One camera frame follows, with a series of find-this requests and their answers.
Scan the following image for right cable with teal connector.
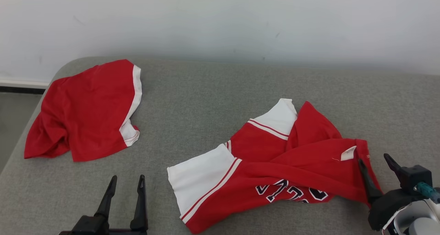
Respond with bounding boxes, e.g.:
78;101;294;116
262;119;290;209
414;182;440;203

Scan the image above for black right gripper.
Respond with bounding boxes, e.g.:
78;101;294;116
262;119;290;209
357;153;427;232

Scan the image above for red jersey with white sleeves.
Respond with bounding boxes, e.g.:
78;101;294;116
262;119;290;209
167;98;384;234

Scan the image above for white wall baseboard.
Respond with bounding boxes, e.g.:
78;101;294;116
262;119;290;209
0;77;51;89

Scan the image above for grey fabric sofa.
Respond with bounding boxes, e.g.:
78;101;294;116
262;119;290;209
0;56;440;235

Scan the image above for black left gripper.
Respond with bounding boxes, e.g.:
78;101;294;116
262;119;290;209
58;174;149;235

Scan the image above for red shorts with white trim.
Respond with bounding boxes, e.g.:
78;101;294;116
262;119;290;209
24;59;143;162

